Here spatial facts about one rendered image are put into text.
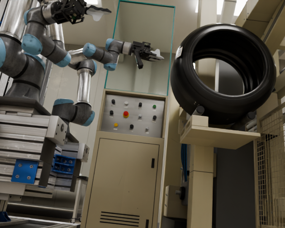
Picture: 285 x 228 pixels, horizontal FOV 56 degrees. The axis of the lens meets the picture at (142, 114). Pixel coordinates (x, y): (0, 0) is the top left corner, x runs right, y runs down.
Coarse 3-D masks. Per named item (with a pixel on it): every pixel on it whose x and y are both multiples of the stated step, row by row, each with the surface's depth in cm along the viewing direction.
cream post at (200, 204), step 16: (208, 0) 216; (208, 16) 211; (208, 64) 197; (208, 80) 193; (192, 160) 178; (208, 160) 174; (192, 176) 172; (208, 176) 171; (192, 192) 168; (208, 192) 168; (192, 208) 165; (208, 208) 165; (192, 224) 162; (208, 224) 162
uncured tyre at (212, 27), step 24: (216, 24) 160; (192, 48) 153; (216, 48) 186; (240, 48) 179; (264, 48) 155; (192, 72) 148; (240, 72) 182; (264, 72) 151; (192, 96) 148; (216, 96) 144; (240, 96) 145; (264, 96) 148; (216, 120) 158
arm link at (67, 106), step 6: (54, 102) 166; (60, 102) 163; (66, 102) 164; (72, 102) 168; (54, 108) 163; (60, 108) 162; (66, 108) 163; (72, 108) 166; (54, 114) 161; (60, 114) 161; (66, 114) 163; (72, 114) 166; (72, 120) 168
